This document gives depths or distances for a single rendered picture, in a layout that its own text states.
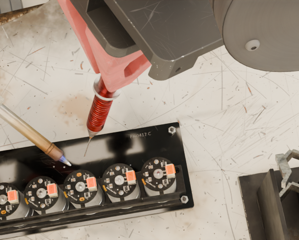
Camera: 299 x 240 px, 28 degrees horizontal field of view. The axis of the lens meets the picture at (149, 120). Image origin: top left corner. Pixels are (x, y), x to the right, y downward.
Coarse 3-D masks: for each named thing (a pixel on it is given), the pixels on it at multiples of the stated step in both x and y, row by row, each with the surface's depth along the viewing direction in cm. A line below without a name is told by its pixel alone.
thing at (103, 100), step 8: (96, 80) 33; (96, 88) 33; (104, 88) 32; (120, 88) 33; (96, 96) 34; (104, 96) 33; (112, 96) 33; (96, 104) 34; (104, 104) 34; (96, 112) 35; (104, 112) 35; (88, 120) 36; (96, 120) 35; (104, 120) 36; (88, 128) 36; (96, 128) 36
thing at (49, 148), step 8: (0, 96) 39; (0, 104) 39; (0, 112) 39; (8, 112) 39; (8, 120) 39; (16, 120) 39; (16, 128) 39; (24, 128) 39; (32, 128) 40; (24, 136) 40; (32, 136) 39; (40, 136) 40; (40, 144) 40; (48, 144) 40; (48, 152) 40; (56, 152) 40; (56, 160) 40
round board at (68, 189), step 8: (72, 176) 43; (80, 176) 43; (88, 176) 42; (64, 184) 42; (72, 184) 42; (96, 184) 42; (64, 192) 42; (72, 192) 42; (80, 192) 42; (88, 192) 42; (96, 192) 42; (72, 200) 42; (88, 200) 42
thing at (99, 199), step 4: (76, 184) 42; (80, 184) 42; (84, 184) 42; (76, 188) 42; (80, 188) 42; (84, 188) 42; (100, 188) 44; (100, 192) 44; (96, 196) 43; (100, 196) 44; (104, 196) 46; (92, 200) 43; (96, 200) 43; (100, 200) 45; (104, 200) 46; (76, 204) 42; (88, 204) 43; (92, 204) 43; (96, 204) 44; (100, 204) 45; (76, 208) 45
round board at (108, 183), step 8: (112, 168) 43; (120, 168) 43; (128, 168) 43; (104, 176) 43; (112, 176) 42; (136, 176) 42; (104, 184) 42; (112, 184) 42; (128, 184) 42; (136, 184) 42; (112, 192) 42; (128, 192) 42
